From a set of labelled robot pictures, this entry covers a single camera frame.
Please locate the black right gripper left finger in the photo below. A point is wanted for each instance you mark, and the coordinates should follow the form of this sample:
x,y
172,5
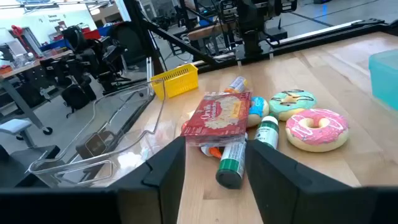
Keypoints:
x,y
164,174

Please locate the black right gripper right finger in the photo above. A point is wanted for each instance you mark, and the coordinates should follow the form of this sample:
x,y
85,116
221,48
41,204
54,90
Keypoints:
x,y
280,186

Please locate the green candy colour bottle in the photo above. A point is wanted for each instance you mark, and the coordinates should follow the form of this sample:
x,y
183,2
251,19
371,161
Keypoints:
x,y
231,165
267,132

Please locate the red small bottle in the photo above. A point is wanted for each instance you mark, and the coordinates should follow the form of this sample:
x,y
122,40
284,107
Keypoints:
x,y
213,152

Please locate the red popcorn packet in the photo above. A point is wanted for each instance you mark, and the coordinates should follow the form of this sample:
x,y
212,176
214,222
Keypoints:
x,y
217,116

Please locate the blue frosted donut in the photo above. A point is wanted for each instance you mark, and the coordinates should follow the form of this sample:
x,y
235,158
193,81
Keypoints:
x,y
258,110

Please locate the mint donut chocolate drizzle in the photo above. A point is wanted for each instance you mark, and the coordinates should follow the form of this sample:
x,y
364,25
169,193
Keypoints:
x,y
292,105

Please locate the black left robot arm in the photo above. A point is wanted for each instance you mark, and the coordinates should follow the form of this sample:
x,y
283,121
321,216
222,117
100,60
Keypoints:
x,y
248,18

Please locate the black background robot arm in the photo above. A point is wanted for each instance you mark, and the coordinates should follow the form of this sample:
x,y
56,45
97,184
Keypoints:
x,y
93,56

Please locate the black office chair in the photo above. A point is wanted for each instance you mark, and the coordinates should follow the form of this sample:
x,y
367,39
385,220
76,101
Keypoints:
x,y
127,43

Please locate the pink frosted donut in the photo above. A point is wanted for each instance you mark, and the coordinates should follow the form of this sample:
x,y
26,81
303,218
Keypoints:
x,y
317,137

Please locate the clear plastic bin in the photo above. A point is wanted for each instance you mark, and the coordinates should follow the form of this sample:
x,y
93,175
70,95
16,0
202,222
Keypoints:
x,y
93,169

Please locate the dark square box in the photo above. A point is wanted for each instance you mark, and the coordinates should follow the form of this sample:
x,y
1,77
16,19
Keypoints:
x,y
96,144

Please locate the yellow plastic basket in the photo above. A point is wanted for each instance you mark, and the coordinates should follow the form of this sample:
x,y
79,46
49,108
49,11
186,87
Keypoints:
x,y
177,82

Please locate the orange dropper bottle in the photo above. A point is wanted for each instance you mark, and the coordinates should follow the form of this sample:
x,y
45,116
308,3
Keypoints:
x,y
236,84

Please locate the black backpack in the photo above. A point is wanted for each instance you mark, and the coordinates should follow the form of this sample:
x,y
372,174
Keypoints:
x,y
77,96

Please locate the black seat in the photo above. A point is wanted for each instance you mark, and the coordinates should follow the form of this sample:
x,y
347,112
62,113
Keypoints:
x,y
18,168

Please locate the wooden background table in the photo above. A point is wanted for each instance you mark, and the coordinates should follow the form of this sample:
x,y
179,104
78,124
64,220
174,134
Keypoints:
x,y
205,32

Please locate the teal plastic bin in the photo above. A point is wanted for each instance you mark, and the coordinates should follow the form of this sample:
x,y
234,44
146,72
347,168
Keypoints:
x,y
385,81

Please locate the grey stool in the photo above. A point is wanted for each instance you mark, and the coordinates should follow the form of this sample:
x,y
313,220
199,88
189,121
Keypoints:
x,y
15,126

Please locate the wheeled workbench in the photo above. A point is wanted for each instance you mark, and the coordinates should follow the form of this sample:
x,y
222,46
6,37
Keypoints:
x,y
31,66

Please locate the black aluminium table frame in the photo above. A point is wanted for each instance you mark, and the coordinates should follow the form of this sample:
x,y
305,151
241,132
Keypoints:
x,y
311,40

